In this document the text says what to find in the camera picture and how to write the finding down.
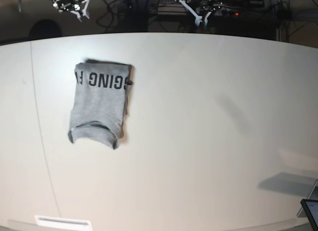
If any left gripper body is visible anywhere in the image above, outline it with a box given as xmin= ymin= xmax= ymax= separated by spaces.
xmin=196 ymin=0 xmax=226 ymax=16

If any grey T-shirt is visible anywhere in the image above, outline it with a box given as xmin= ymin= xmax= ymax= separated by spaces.
xmin=68 ymin=61 xmax=132 ymax=150

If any black power strip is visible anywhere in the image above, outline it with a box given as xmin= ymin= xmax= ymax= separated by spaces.
xmin=157 ymin=4 xmax=241 ymax=18

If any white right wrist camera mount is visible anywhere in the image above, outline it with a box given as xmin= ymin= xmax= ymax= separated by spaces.
xmin=70 ymin=0 xmax=90 ymax=22

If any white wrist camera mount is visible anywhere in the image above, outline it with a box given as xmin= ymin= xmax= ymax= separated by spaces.
xmin=70 ymin=0 xmax=90 ymax=22
xmin=178 ymin=0 xmax=212 ymax=28

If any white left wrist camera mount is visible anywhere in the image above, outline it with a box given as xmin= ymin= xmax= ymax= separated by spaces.
xmin=178 ymin=0 xmax=212 ymax=28

